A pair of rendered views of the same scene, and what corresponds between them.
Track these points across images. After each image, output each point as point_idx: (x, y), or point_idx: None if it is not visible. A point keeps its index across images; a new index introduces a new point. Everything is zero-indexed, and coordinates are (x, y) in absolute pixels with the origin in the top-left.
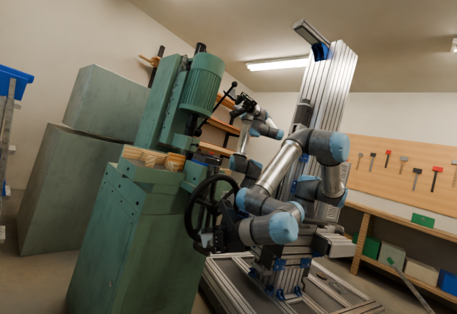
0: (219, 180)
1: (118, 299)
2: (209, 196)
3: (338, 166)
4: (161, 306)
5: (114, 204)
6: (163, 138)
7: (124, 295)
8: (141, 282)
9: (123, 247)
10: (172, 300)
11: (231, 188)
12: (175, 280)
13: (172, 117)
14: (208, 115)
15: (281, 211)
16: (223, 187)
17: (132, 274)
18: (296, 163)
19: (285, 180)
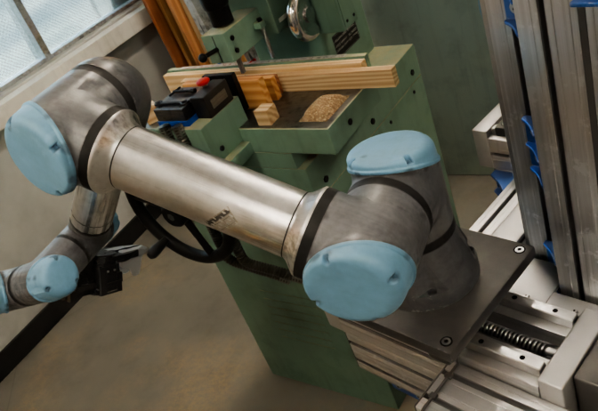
0: (203, 149)
1: (231, 288)
2: (265, 166)
3: (125, 191)
4: (303, 326)
5: None
6: None
7: (234, 286)
8: (244, 279)
9: None
10: (319, 326)
11: (313, 147)
12: (300, 297)
13: None
14: None
15: (12, 269)
16: (286, 145)
17: (225, 264)
18: (503, 39)
19: (503, 116)
